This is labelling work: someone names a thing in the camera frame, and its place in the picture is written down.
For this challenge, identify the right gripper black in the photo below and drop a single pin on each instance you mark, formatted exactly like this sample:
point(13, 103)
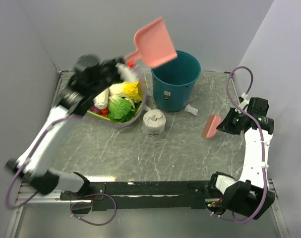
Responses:
point(225, 125)

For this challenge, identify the red tomato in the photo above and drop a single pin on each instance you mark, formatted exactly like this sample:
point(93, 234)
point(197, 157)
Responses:
point(104, 112)

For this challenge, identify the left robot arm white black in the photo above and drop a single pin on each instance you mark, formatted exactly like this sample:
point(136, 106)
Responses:
point(91, 77)

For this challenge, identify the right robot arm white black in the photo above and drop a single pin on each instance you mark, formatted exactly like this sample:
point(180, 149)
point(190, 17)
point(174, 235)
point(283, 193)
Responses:
point(249, 195)

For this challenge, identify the paper scrap near bucket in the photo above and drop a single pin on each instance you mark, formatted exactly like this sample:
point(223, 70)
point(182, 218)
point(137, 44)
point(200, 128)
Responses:
point(191, 110)

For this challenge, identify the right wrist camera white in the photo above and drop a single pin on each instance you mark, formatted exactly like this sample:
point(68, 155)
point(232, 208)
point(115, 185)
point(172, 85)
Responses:
point(244, 101)

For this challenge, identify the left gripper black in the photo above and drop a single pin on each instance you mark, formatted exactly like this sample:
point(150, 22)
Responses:
point(111, 64)

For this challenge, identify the yellow white cabbage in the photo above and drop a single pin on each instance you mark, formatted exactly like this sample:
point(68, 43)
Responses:
point(130, 90)

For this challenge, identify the purple onion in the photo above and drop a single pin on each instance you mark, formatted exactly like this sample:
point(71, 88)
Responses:
point(95, 110)

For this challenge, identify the paper scrap behind roll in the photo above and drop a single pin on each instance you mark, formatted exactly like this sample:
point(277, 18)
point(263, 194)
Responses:
point(146, 108)

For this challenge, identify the green vegetable basket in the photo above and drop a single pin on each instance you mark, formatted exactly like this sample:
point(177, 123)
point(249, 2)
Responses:
point(137, 104)

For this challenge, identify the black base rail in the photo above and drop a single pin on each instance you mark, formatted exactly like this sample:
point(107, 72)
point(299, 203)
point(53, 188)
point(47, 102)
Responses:
point(148, 194)

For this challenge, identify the green white napa cabbage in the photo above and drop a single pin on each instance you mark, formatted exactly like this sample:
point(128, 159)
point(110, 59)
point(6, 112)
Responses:
point(101, 100)

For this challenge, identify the white tissue roll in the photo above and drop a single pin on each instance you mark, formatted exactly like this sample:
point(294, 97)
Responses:
point(154, 122)

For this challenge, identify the teal plastic bucket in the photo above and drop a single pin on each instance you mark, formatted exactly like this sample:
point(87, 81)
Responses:
point(174, 82)

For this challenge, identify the green leafy bok choy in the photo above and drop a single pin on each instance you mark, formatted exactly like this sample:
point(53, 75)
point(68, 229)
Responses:
point(120, 109)

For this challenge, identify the pink hand brush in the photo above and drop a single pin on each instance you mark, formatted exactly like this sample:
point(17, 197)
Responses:
point(210, 128)

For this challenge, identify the pink dustpan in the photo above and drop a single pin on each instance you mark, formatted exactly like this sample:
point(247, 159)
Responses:
point(153, 45)

